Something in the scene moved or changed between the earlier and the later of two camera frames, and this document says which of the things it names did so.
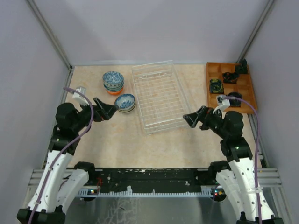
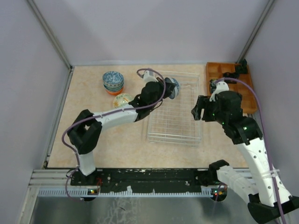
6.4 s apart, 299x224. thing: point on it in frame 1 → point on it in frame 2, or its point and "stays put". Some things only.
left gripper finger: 106,111 → 172,95
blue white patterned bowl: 126,102 → 175,90
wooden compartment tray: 223,79 stays put
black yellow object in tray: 216,86 stays put
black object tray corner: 241,68 stays put
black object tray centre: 230,78 stays put
